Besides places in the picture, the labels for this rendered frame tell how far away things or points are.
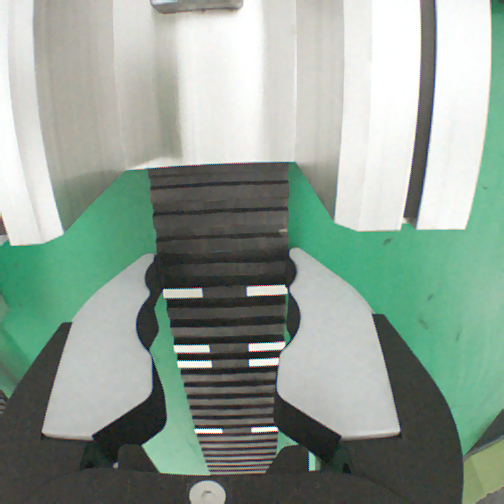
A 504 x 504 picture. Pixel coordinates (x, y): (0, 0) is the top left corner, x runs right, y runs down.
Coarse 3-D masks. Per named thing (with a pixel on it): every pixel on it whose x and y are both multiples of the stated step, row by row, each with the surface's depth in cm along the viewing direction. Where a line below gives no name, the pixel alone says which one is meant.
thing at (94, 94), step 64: (0, 0) 3; (64, 0) 4; (128, 0) 6; (192, 0) 5; (256, 0) 6; (320, 0) 4; (384, 0) 3; (448, 0) 3; (0, 64) 3; (64, 64) 4; (128, 64) 7; (192, 64) 7; (256, 64) 7; (320, 64) 5; (384, 64) 4; (448, 64) 3; (0, 128) 4; (64, 128) 5; (128, 128) 8; (192, 128) 8; (256, 128) 8; (320, 128) 5; (384, 128) 4; (448, 128) 4; (0, 192) 4; (64, 192) 5; (320, 192) 6; (384, 192) 4; (448, 192) 4
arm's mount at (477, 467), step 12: (480, 456) 36; (492, 456) 35; (468, 468) 36; (480, 468) 34; (492, 468) 33; (468, 480) 36; (480, 480) 32; (492, 480) 31; (468, 492) 34; (480, 492) 31; (492, 492) 31
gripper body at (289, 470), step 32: (128, 448) 5; (288, 448) 5; (64, 480) 4; (96, 480) 4; (128, 480) 4; (160, 480) 4; (192, 480) 4; (224, 480) 4; (256, 480) 4; (288, 480) 4; (320, 480) 4; (352, 480) 4
